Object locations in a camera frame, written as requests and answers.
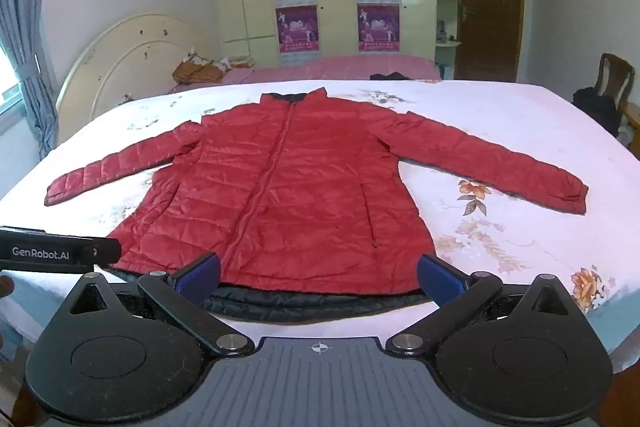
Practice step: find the floral white bed sheet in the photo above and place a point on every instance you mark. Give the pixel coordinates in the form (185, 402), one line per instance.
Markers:
(500, 132)

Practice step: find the red down jacket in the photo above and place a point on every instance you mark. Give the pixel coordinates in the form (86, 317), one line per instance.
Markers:
(310, 187)

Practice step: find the orange brown folded cloth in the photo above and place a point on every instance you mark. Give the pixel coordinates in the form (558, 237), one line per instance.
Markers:
(200, 69)

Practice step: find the cream bed headboard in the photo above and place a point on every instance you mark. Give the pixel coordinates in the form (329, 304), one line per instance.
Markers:
(130, 57)

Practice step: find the brown wooden door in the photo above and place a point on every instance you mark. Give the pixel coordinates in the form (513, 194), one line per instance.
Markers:
(490, 2)

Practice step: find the pink bed cover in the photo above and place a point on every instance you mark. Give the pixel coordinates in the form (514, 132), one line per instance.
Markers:
(325, 69)

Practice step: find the window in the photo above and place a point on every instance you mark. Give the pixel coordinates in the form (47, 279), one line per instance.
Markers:
(9, 92)

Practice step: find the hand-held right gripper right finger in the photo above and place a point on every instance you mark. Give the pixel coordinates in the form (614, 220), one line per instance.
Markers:
(441, 279)

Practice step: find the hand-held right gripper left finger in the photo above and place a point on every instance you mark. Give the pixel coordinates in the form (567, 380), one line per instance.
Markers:
(199, 278)

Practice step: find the person's left hand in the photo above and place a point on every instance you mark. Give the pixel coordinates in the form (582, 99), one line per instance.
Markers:
(5, 287)

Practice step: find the small dark cloth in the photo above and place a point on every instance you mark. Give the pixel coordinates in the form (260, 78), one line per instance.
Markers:
(390, 76)

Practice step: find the black bag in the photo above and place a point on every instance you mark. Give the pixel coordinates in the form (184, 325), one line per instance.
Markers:
(595, 109)

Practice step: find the blue grey curtain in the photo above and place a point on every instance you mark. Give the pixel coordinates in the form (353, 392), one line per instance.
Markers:
(27, 32)

